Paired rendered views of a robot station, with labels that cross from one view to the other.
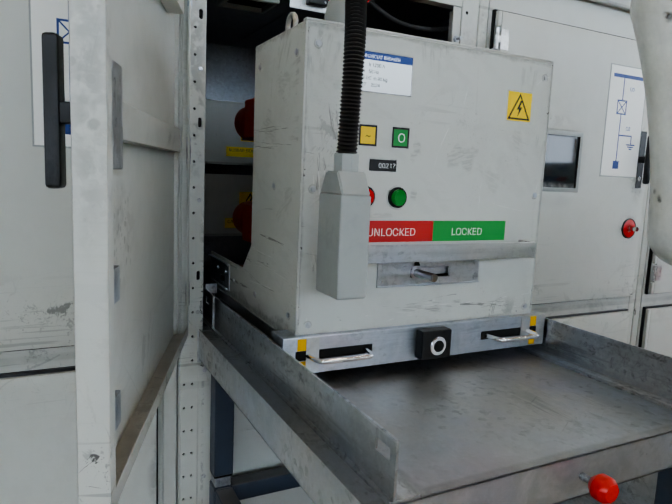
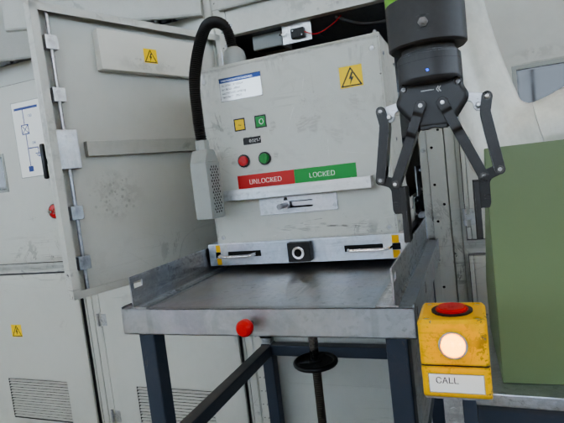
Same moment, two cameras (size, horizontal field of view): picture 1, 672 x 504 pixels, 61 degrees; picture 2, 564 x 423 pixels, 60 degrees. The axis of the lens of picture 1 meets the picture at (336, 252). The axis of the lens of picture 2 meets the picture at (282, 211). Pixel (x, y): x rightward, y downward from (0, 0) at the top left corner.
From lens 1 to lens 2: 1.07 m
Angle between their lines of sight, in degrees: 49
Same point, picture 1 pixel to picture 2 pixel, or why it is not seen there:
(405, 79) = (257, 85)
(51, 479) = not seen: hidden behind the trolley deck
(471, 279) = (331, 207)
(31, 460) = not seen: hidden behind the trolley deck
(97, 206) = (54, 183)
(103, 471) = (70, 281)
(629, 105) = not seen: outside the picture
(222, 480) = (264, 340)
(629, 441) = (292, 307)
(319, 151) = (213, 139)
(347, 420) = (158, 276)
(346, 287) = (200, 213)
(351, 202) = (195, 167)
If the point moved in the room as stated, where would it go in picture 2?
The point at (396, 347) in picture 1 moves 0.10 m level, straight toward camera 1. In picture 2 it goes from (277, 253) to (244, 261)
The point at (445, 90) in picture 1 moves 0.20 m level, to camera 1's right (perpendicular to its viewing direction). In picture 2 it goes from (286, 83) to (347, 64)
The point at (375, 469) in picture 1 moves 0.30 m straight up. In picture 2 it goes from (142, 295) to (122, 159)
